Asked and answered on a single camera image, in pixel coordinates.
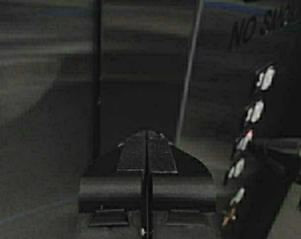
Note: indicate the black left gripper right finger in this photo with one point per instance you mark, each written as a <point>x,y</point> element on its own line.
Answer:
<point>181,196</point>

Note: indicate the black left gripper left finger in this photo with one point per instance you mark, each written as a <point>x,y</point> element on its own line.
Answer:
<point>111,192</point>

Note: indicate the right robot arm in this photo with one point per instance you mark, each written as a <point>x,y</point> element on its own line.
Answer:
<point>257,183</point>

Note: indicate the elevator floor button panel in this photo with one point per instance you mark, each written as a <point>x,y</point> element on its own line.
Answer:
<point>246,79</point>

